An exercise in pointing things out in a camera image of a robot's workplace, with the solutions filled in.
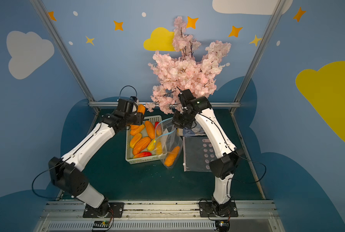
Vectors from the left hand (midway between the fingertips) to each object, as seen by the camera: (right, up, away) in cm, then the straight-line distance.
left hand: (140, 114), depth 83 cm
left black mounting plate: (-13, -50, -10) cm, 53 cm away
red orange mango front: (+1, -25, +7) cm, 26 cm away
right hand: (+21, -5, -6) cm, 23 cm away
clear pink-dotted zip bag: (+37, -25, +13) cm, 47 cm away
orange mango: (+19, -26, +5) cm, 33 cm away
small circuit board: (-17, -57, -10) cm, 61 cm away
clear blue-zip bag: (+17, -17, -1) cm, 24 cm away
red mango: (+8, -9, +21) cm, 24 cm away
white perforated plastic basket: (+1, -19, +12) cm, 22 cm away
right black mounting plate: (+39, -50, -9) cm, 65 cm away
